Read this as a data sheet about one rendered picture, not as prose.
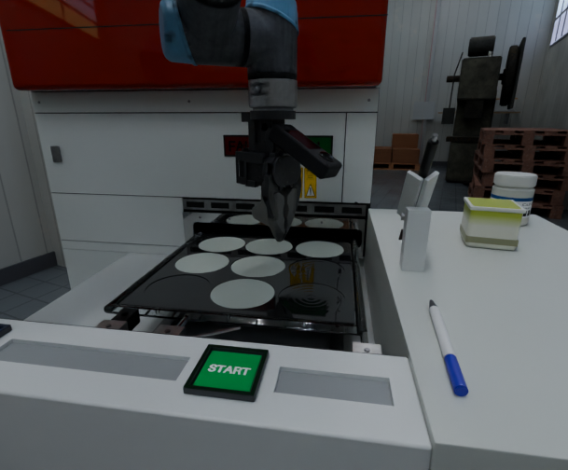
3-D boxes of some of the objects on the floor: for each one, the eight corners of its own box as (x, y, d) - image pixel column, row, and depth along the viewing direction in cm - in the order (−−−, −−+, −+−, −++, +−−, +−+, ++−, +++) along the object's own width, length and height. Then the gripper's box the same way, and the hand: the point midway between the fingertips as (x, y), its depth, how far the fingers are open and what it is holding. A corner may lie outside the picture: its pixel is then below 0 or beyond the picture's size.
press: (507, 188, 614) (541, 20, 534) (434, 184, 653) (454, 27, 574) (494, 177, 732) (520, 38, 653) (433, 173, 772) (450, 43, 692)
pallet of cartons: (422, 166, 896) (425, 133, 871) (418, 172, 803) (422, 135, 778) (366, 163, 951) (367, 132, 927) (356, 168, 859) (358, 134, 834)
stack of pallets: (566, 220, 424) (589, 131, 393) (470, 211, 465) (484, 130, 433) (541, 197, 548) (557, 128, 516) (467, 191, 588) (477, 127, 557)
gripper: (266, 111, 62) (267, 228, 69) (228, 110, 55) (234, 241, 62) (307, 111, 57) (305, 237, 64) (272, 110, 50) (273, 251, 57)
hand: (283, 235), depth 61 cm, fingers closed
